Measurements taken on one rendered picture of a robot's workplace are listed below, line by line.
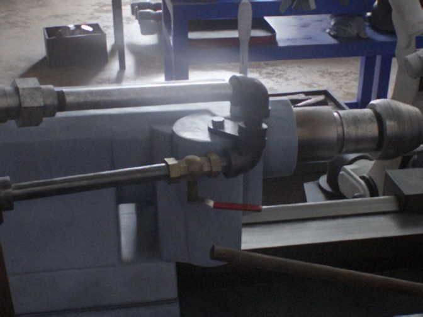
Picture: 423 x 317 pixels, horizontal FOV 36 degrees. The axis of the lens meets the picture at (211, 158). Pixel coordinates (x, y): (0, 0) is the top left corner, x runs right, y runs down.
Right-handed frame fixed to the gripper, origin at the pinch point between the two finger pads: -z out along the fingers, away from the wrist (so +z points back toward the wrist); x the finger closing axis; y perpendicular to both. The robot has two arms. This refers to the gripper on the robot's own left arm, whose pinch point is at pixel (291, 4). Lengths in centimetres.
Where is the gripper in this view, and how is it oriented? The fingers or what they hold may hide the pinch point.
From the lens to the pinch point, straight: 239.4
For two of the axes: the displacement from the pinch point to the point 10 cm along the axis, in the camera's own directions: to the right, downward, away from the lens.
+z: 5.0, -8.3, 2.4
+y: 6.7, 5.5, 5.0
